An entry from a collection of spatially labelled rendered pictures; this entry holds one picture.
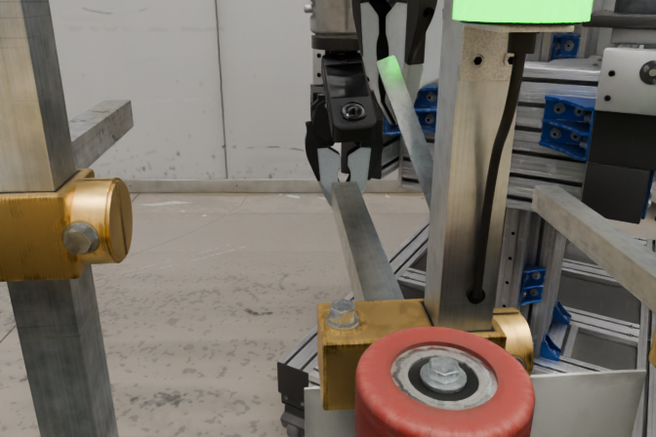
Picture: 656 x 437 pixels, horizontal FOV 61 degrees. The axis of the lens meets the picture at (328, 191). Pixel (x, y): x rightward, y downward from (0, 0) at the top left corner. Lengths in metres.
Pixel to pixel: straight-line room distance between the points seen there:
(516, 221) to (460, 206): 0.93
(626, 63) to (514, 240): 0.50
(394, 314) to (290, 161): 2.75
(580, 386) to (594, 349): 1.14
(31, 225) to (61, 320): 0.06
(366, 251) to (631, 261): 0.24
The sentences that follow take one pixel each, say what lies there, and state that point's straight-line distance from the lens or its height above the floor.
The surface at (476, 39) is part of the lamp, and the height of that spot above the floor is 1.05.
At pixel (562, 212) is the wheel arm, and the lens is 0.67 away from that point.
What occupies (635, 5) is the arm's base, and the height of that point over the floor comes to 1.05.
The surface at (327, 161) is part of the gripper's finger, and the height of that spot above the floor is 0.89.
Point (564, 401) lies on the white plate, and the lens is 0.49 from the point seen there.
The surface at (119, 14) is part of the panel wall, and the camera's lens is 3.16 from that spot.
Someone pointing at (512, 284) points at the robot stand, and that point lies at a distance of 1.33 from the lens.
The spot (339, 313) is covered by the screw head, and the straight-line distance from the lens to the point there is 0.36.
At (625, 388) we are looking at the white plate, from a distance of 0.50.
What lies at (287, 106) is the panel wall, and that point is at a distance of 3.03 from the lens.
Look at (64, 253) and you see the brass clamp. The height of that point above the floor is 0.94.
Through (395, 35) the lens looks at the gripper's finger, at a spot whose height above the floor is 1.04.
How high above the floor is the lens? 1.07
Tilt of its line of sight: 20 degrees down
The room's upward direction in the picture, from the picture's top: straight up
